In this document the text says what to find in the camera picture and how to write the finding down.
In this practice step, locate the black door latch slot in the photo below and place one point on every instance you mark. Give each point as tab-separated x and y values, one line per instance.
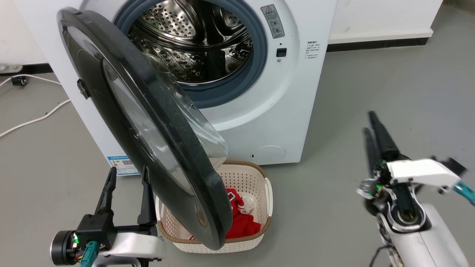
281	52

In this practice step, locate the small printed text label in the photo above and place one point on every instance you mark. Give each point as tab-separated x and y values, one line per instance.
312	50

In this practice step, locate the steel perforated washer drum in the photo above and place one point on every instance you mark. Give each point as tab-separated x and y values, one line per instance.
193	37

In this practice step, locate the grey metal floor fitting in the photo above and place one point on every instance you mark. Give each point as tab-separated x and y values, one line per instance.
10	68

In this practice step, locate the cream plastic laundry basket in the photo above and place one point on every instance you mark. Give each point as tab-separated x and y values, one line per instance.
245	178

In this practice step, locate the black round washing machine door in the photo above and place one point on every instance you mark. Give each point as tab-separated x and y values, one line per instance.
92	74

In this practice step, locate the grey warning sticker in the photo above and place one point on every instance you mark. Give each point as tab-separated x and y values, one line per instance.
272	21

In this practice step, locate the round drain filter cover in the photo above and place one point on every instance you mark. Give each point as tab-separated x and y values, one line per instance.
268	154

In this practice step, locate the blue white energy label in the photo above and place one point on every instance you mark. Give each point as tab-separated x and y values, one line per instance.
122	166

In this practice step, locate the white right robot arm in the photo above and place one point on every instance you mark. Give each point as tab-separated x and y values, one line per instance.
426	248

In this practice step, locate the red garment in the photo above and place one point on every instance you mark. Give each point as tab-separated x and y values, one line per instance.
245	227

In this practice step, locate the grey-blue rubber door gasket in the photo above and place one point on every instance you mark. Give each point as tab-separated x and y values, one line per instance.
239	88

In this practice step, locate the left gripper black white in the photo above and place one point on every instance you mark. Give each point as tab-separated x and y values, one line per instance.
96	230

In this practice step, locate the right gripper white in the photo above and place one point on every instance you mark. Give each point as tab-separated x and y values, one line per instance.
419	172

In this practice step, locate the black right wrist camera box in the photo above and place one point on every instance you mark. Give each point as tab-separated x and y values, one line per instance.
451	165

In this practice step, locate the black floor plug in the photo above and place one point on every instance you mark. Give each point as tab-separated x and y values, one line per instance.
19	80

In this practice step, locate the white front-load washing machine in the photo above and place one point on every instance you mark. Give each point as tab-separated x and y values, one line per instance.
274	111

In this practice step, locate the white garment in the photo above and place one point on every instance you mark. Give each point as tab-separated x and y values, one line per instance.
248	204

